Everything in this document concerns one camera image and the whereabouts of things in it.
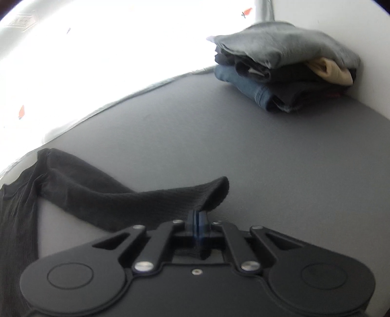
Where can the dark grey folded garment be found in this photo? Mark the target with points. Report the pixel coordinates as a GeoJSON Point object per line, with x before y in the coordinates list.
{"type": "Point", "coordinates": [307, 94]}

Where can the black ribbed sweater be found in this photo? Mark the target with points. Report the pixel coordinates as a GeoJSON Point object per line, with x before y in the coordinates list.
{"type": "Point", "coordinates": [91, 198]}

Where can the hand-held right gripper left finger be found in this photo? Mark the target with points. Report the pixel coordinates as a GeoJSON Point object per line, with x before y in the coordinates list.
{"type": "Point", "coordinates": [192, 227]}

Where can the cream folded garment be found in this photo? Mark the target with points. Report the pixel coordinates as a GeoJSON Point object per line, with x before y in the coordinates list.
{"type": "Point", "coordinates": [329, 71]}

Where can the black folded garment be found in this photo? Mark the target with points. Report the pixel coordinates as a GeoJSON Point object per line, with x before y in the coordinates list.
{"type": "Point", "coordinates": [243, 65]}

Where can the blue folded garment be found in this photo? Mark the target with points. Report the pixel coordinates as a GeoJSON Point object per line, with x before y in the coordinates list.
{"type": "Point", "coordinates": [243, 83]}

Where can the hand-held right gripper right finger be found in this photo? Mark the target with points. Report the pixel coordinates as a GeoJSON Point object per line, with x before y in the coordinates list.
{"type": "Point", "coordinates": [203, 227]}

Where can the white carrot printed sheet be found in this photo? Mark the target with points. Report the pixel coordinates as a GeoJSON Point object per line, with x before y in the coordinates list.
{"type": "Point", "coordinates": [100, 61]}

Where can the grey pole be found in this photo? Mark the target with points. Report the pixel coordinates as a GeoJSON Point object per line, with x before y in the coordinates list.
{"type": "Point", "coordinates": [264, 9]}

